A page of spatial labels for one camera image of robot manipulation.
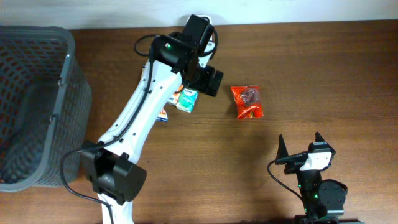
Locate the teal tissue pack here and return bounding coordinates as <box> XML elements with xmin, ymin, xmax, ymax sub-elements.
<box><xmin>176</xmin><ymin>88</ymin><xmax>198</xmax><ymax>113</ymax></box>

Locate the red snack bag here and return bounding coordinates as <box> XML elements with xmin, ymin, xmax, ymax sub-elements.
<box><xmin>231</xmin><ymin>85</ymin><xmax>264</xmax><ymax>119</ymax></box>

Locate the yellow snack bag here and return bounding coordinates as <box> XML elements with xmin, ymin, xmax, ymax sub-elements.
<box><xmin>141</xmin><ymin>67</ymin><xmax>169</xmax><ymax>123</ymax></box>

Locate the orange tissue pack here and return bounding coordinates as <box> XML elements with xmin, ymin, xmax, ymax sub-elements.
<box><xmin>167</xmin><ymin>85</ymin><xmax>184</xmax><ymax>106</ymax></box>

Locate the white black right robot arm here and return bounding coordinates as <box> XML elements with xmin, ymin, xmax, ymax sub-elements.
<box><xmin>267</xmin><ymin>132</ymin><xmax>361</xmax><ymax>224</ymax></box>

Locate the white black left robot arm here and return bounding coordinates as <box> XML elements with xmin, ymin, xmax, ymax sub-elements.
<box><xmin>80</xmin><ymin>14</ymin><xmax>223</xmax><ymax>223</ymax></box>

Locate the grey plastic basket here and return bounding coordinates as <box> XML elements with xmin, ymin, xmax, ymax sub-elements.
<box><xmin>1</xmin><ymin>26</ymin><xmax>92</xmax><ymax>192</ymax></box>

